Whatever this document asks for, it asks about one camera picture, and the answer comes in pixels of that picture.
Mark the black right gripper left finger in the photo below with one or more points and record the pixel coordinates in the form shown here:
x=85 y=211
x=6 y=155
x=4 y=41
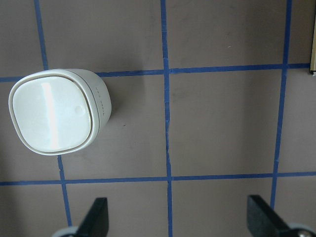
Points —
x=95 y=223

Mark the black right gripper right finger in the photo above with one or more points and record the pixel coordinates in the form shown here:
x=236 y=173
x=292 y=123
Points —
x=263 y=221

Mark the white desktop trash can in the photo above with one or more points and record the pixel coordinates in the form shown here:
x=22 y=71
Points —
x=59 y=111

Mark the blue tape grid lines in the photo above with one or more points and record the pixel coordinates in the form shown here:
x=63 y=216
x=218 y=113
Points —
x=212 y=101

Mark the beige table edge strip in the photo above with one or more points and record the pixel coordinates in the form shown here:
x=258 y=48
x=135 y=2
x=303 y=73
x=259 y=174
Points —
x=313 y=37

